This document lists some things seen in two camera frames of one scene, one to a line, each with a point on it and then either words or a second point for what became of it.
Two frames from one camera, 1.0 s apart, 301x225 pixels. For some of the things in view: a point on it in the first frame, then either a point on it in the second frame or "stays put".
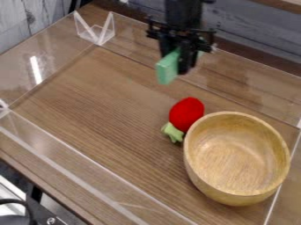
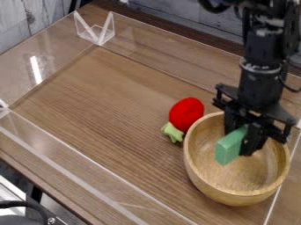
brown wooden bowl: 237,154 stays put
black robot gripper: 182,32 -> 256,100
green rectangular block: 167,67 -> 227,147
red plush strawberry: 185,112 stays put
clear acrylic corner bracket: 96,34 stays put
